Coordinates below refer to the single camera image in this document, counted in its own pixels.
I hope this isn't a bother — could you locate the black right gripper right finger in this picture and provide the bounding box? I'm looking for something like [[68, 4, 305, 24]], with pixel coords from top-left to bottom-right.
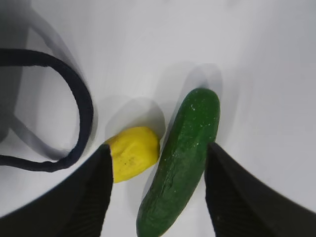
[[204, 143, 316, 237]]

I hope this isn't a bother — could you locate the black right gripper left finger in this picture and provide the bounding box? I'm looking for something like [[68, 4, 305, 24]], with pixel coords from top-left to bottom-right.
[[0, 145, 113, 237]]

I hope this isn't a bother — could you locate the green cucumber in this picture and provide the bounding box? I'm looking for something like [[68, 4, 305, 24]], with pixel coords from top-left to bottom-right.
[[136, 88, 220, 237]]

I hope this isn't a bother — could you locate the yellow lemon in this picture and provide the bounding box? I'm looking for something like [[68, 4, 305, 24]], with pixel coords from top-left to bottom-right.
[[105, 126, 160, 183]]

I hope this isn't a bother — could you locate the dark navy lunch bag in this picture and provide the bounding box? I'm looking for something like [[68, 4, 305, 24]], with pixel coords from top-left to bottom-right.
[[0, 0, 94, 173]]

